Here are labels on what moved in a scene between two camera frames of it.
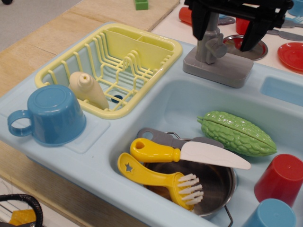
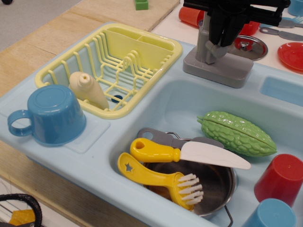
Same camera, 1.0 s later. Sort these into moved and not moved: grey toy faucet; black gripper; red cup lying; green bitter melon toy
Moved: black gripper
Not moved: red cup lying; grey toy faucet; green bitter melon toy
